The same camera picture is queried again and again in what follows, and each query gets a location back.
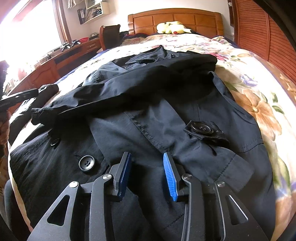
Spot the black trench coat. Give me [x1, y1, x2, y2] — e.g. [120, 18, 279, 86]
[10, 46, 275, 240]

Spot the folded black garment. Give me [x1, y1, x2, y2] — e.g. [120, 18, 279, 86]
[9, 84, 59, 145]

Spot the wooden desk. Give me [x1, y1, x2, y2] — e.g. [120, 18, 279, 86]
[9, 38, 101, 95]

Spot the floral bed blanket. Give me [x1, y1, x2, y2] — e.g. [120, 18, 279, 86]
[5, 34, 295, 240]

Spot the dark wooden chair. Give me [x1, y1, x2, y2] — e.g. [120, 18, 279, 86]
[99, 25, 120, 51]

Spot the yellow plush toy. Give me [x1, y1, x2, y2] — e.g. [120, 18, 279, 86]
[157, 21, 192, 35]

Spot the wooden headboard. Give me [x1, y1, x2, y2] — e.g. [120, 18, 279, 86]
[128, 8, 224, 38]

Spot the brown louvered wardrobe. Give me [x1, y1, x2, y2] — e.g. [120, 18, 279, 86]
[231, 0, 295, 82]

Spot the white wall shelf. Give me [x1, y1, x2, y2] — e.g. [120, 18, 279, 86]
[67, 0, 110, 25]

